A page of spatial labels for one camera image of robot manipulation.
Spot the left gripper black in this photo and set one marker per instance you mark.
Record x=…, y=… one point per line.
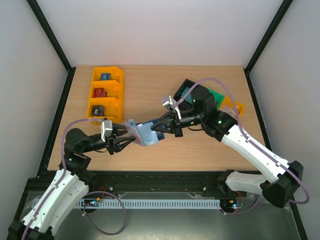
x=112, y=142

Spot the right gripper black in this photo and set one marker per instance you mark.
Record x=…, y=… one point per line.
x=175, y=123

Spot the red credit card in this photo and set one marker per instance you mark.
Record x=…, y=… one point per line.
x=131, y=130

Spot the blue leather card holder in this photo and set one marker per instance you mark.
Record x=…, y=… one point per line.
x=146, y=137

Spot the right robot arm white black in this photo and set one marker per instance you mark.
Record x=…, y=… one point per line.
x=227, y=130

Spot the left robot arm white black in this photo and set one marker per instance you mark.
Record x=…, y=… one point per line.
x=72, y=181

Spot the dark card in yellow bin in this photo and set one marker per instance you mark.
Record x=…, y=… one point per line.
x=97, y=111

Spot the red card in yellow bin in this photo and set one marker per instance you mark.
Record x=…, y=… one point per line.
x=99, y=93

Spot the blue card in yellow bin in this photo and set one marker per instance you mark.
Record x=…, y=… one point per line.
x=105, y=76

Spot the pale card in yellow bin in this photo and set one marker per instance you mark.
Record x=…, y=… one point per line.
x=229, y=110

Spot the yellow bin near left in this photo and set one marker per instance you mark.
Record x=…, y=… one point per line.
x=113, y=108

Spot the yellow bin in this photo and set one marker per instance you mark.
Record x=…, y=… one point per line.
x=113, y=108
x=112, y=88
x=239, y=106
x=115, y=73

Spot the yellow bin middle left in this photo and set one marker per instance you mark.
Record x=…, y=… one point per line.
x=112, y=88

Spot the black bin right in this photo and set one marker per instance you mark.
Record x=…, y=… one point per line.
x=181, y=92

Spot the green bin right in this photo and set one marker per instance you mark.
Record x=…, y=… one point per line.
x=217, y=97

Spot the yellow bin far left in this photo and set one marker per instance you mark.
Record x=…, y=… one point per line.
x=115, y=73

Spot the yellow bin right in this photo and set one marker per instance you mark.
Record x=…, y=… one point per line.
x=239, y=106

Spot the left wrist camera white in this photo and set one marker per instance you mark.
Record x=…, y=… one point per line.
x=106, y=129

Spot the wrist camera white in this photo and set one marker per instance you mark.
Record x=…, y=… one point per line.
x=170, y=104
x=106, y=129

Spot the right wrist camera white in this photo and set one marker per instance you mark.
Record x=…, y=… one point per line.
x=170, y=104

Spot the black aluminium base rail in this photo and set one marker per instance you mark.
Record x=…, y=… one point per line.
x=216, y=184

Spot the slotted grey cable duct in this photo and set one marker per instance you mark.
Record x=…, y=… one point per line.
x=198, y=204

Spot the left black frame post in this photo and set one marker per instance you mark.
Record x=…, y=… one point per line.
x=42, y=20

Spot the black frame post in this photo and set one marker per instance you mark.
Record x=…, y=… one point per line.
x=276, y=20
x=42, y=20

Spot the right black frame post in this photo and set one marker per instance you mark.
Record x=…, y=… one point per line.
x=276, y=20

